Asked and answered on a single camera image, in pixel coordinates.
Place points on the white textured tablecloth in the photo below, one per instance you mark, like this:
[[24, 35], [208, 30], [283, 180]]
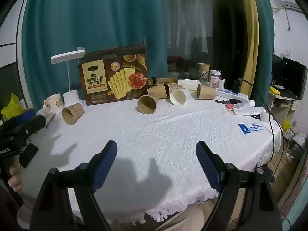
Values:
[[154, 134]]

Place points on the white desk lamp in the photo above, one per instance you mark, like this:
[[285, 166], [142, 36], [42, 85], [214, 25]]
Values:
[[69, 77]]

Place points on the black key fob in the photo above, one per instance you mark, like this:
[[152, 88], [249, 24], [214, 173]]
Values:
[[234, 100]]

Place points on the black flat pouch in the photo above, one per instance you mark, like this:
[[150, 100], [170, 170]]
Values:
[[28, 154]]

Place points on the blue and white card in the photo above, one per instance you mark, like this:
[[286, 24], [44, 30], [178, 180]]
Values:
[[252, 127]]

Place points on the brown cracker box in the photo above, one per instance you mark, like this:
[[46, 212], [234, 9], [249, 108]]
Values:
[[113, 75]]

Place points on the white plastic bag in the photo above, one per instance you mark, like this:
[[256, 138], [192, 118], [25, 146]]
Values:
[[247, 111]]

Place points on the white power strip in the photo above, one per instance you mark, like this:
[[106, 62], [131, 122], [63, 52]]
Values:
[[232, 93]]

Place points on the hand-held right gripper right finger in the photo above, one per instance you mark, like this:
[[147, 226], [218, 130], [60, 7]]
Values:
[[207, 166]]

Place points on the yellow plastic bag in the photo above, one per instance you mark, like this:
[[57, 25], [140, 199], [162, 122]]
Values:
[[10, 107]]

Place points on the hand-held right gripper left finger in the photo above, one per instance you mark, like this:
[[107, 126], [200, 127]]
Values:
[[105, 166]]

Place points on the white tissue pack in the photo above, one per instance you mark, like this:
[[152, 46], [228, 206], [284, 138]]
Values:
[[190, 84]]

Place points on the white tube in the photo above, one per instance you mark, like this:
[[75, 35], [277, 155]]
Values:
[[244, 104]]

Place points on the small white box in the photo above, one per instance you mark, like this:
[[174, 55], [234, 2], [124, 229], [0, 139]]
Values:
[[221, 84]]

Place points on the person's left hand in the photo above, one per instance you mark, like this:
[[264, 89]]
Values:
[[15, 180]]

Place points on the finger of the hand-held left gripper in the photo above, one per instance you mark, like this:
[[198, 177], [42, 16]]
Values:
[[33, 124]]

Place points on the brown paper cup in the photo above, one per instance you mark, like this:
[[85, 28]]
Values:
[[148, 104], [155, 91], [171, 87], [73, 113], [179, 96], [204, 69], [206, 91]]

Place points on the white hanging clothes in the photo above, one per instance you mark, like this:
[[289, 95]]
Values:
[[187, 21]]

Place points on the white mug with bear print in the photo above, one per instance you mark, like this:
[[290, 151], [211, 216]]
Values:
[[54, 104]]

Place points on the white side desk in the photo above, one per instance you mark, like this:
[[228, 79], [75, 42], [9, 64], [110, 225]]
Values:
[[281, 98]]

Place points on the black computer monitor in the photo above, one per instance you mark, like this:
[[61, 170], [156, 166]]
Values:
[[294, 77]]

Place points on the brown paper tray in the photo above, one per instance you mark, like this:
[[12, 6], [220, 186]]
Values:
[[163, 81]]

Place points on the white air conditioner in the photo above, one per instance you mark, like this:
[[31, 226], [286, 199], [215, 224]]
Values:
[[287, 2]]

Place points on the tan rubber band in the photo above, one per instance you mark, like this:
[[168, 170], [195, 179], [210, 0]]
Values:
[[227, 112]]

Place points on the teal curtain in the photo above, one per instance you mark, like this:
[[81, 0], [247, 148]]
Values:
[[84, 28]]

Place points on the clear jar with white lid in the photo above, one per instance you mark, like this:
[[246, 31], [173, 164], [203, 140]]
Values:
[[215, 78]]

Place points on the yellow curtain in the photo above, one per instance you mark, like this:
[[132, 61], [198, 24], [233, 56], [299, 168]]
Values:
[[251, 36]]

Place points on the small yellow bag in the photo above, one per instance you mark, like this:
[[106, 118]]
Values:
[[286, 124]]

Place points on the pink round item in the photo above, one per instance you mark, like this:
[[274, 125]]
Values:
[[229, 106]]

